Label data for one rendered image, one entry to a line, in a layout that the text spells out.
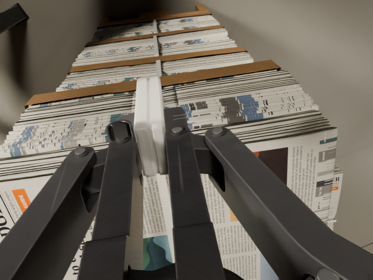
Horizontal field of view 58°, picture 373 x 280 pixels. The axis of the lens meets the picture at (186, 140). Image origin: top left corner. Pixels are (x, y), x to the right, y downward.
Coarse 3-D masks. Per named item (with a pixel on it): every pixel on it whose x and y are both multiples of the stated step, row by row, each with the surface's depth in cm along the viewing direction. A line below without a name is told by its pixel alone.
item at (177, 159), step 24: (168, 144) 15; (192, 144) 15; (168, 168) 13; (192, 168) 13; (192, 192) 12; (192, 216) 11; (192, 240) 9; (216, 240) 9; (192, 264) 9; (216, 264) 9
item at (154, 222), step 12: (168, 96) 45; (132, 108) 43; (144, 180) 35; (156, 180) 35; (168, 180) 35; (144, 192) 36; (156, 192) 36; (168, 192) 36; (144, 204) 36; (156, 204) 37; (144, 216) 37; (156, 216) 37; (144, 228) 38; (156, 228) 38; (156, 240) 39; (156, 252) 40; (168, 252) 40; (156, 264) 41; (168, 264) 41
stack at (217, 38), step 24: (120, 24) 111; (144, 24) 108; (168, 24) 103; (192, 24) 100; (216, 24) 98; (96, 48) 86; (120, 48) 84; (144, 48) 82; (168, 48) 79; (192, 48) 77; (216, 48) 75; (72, 72) 70; (96, 72) 68; (120, 72) 66; (144, 72) 65; (168, 72) 65
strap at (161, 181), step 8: (160, 176) 34; (160, 184) 34; (160, 192) 35; (160, 200) 35; (168, 200) 35; (168, 208) 35; (168, 216) 36; (168, 224) 36; (168, 232) 37; (168, 240) 37
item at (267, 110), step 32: (192, 96) 44; (224, 96) 43; (256, 96) 43; (288, 96) 42; (192, 128) 38; (256, 128) 36; (288, 128) 35; (320, 128) 35; (288, 160) 35; (320, 160) 35; (320, 192) 37; (224, 224) 39; (224, 256) 41; (256, 256) 42
